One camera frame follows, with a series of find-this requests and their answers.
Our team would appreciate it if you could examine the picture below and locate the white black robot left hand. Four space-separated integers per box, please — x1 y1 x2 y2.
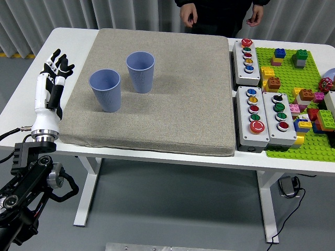
31 48 76 138

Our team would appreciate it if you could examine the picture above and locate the person's right hand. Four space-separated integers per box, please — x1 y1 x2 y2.
180 4 198 28

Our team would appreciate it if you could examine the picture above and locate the person's left hand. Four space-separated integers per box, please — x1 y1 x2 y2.
245 5 263 27

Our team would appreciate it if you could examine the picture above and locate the blue ribbed plastic cup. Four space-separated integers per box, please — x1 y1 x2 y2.
88 69 121 113
126 51 155 94

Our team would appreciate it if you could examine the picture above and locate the white pleated curtain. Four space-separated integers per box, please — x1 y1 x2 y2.
0 0 335 60

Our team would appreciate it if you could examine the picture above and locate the person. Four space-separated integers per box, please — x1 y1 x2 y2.
174 0 270 39

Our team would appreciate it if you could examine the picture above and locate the grey five-button control box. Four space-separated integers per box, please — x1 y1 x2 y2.
235 85 271 153
232 38 261 86

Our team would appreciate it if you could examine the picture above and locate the orange toy brick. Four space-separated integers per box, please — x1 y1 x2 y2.
298 88 315 101
266 76 282 93

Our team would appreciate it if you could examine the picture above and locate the green studded baseplate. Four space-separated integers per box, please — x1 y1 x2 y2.
255 47 335 163

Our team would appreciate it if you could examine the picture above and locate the white table leg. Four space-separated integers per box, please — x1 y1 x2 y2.
256 170 285 244
73 156 103 227

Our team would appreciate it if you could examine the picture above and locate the grey-brown fabric mat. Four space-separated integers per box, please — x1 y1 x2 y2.
58 28 236 157

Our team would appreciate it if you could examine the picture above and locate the pale grey dome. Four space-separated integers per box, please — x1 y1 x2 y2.
323 67 335 85

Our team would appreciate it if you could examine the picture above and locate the white toy brick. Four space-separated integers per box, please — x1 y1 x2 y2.
295 95 311 106

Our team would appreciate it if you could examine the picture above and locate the red valve wheel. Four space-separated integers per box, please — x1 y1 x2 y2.
318 77 334 93

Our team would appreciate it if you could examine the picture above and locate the grey control box with selector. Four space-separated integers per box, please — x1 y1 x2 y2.
262 91 298 151

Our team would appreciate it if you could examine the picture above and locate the red toy brick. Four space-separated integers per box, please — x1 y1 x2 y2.
306 108 320 122

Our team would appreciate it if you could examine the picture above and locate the white box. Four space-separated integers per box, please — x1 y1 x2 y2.
323 90 335 119

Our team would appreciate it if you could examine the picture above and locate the large green toy brick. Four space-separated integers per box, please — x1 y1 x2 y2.
316 109 335 132

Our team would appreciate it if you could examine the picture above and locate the grey power adapter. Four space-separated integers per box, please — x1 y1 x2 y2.
277 175 300 198

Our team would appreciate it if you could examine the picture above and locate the black power cable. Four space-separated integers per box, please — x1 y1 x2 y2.
269 177 306 245

